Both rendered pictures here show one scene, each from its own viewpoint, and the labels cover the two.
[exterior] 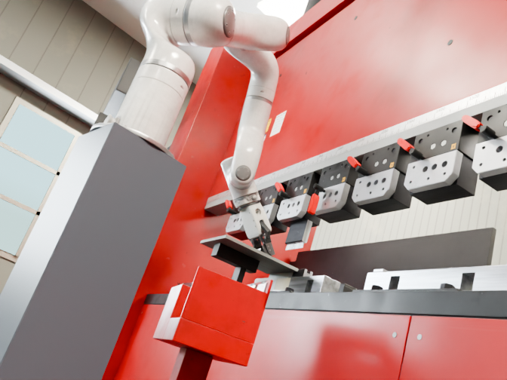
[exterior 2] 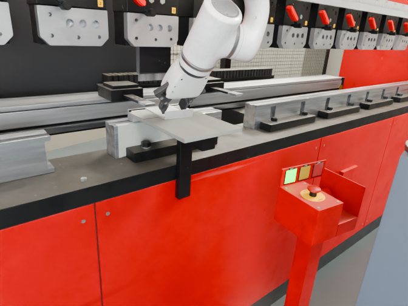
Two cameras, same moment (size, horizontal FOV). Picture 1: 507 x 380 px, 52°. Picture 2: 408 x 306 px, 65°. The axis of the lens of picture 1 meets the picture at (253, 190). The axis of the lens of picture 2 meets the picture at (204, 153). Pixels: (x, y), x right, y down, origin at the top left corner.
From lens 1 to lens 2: 201 cm
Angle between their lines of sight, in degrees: 112
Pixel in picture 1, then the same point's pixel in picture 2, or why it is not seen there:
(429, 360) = (326, 152)
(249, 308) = (328, 182)
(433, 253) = (110, 12)
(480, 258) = not seen: hidden behind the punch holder
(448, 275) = (296, 103)
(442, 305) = (331, 131)
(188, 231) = not seen: outside the picture
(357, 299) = (300, 137)
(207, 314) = (346, 203)
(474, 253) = not seen: hidden behind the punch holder
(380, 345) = (311, 153)
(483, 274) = (308, 102)
